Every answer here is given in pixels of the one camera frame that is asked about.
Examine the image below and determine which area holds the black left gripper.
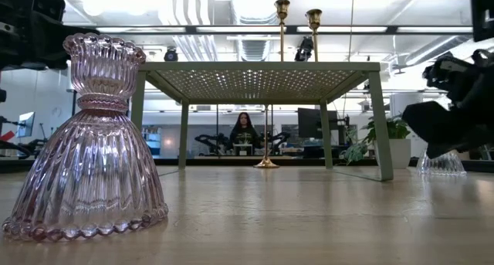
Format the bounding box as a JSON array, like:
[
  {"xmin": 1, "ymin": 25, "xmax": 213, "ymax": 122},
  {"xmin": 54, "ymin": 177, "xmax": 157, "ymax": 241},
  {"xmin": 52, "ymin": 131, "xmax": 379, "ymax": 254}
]
[{"xmin": 0, "ymin": 0, "xmax": 100, "ymax": 71}]

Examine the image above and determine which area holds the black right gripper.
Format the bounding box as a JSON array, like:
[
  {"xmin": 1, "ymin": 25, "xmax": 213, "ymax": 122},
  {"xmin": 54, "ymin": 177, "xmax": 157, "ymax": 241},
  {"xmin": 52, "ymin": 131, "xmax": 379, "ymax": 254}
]
[{"xmin": 401, "ymin": 49, "xmax": 494, "ymax": 159}]

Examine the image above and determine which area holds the clear ribbed glass candle holder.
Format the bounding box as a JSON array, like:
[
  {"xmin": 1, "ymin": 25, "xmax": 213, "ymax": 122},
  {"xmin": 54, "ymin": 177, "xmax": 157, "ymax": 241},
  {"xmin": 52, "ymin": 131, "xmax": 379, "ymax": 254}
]
[{"xmin": 415, "ymin": 148, "xmax": 468, "ymax": 177}]

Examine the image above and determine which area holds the brass candlestick holder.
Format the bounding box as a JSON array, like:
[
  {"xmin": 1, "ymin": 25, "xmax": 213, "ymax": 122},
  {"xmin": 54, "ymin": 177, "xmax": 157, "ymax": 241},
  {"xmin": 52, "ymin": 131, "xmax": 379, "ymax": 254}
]
[
  {"xmin": 305, "ymin": 8, "xmax": 323, "ymax": 63},
  {"xmin": 274, "ymin": 0, "xmax": 292, "ymax": 63},
  {"xmin": 253, "ymin": 104, "xmax": 280, "ymax": 170}
]

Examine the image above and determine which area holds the pink ribbed glass candle holder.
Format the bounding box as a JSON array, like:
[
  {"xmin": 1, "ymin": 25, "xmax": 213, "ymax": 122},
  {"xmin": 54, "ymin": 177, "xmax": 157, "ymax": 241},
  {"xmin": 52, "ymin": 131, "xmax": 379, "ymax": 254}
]
[{"xmin": 1, "ymin": 32, "xmax": 170, "ymax": 243}]

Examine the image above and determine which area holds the green plant in white pot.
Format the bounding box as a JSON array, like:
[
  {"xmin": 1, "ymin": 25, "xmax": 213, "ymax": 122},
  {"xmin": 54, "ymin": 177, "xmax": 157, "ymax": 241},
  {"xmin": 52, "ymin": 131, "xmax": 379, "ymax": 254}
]
[{"xmin": 341, "ymin": 112, "xmax": 413, "ymax": 170}]

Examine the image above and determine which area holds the grey computer monitor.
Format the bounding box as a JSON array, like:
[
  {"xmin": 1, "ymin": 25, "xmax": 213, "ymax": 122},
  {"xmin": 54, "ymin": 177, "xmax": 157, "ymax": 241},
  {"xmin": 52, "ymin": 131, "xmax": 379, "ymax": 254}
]
[{"xmin": 15, "ymin": 110, "xmax": 36, "ymax": 138}]

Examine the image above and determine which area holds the black computer monitor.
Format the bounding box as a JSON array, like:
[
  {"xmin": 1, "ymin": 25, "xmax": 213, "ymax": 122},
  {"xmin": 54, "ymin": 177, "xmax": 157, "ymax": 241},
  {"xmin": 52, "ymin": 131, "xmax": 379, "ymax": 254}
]
[{"xmin": 296, "ymin": 107, "xmax": 340, "ymax": 140}]

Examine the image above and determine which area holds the green perforated metal shelf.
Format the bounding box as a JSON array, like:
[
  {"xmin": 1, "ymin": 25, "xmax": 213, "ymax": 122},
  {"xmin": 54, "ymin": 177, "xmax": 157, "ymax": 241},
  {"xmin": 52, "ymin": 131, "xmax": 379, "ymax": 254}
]
[{"xmin": 130, "ymin": 61, "xmax": 394, "ymax": 182}]

